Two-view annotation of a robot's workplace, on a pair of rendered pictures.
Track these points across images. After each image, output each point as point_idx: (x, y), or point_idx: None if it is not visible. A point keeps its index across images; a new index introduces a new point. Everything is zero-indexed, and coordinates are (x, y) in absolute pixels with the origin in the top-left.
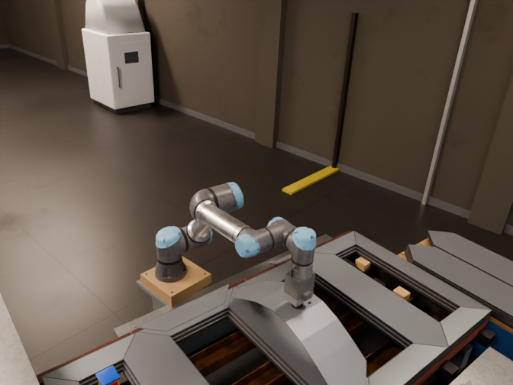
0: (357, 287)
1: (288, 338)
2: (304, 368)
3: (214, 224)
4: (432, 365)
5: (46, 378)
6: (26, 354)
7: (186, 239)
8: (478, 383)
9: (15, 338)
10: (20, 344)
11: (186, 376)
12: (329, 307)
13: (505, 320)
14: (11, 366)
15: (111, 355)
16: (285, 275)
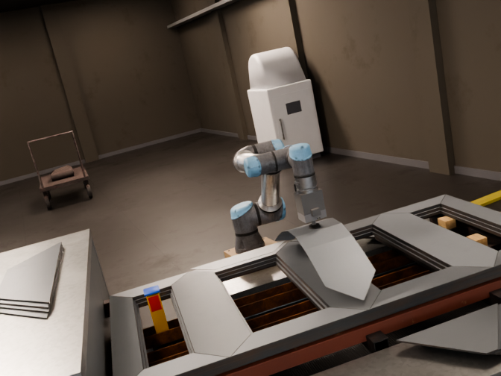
0: (417, 233)
1: None
2: (320, 286)
3: (241, 163)
4: (470, 285)
5: (111, 296)
6: (87, 259)
7: (257, 210)
8: None
9: (85, 254)
10: (86, 256)
11: (213, 292)
12: None
13: None
14: (74, 265)
15: (162, 283)
16: (294, 193)
